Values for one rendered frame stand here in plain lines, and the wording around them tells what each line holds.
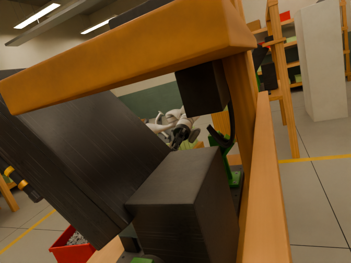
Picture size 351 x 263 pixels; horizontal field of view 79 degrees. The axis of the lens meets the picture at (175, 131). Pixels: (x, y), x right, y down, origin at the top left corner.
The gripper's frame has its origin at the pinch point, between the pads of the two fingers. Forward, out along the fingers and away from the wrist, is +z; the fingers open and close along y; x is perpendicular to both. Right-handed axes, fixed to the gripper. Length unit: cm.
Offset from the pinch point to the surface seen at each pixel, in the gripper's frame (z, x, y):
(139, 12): 26, -18, 49
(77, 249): 32, -17, -50
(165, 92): -670, -91, -382
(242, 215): 7.3, 37.3, -8.0
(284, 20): -650, 135, 8
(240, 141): -7.8, 21.6, 13.6
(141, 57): 48, -10, 53
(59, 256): 35, -23, -59
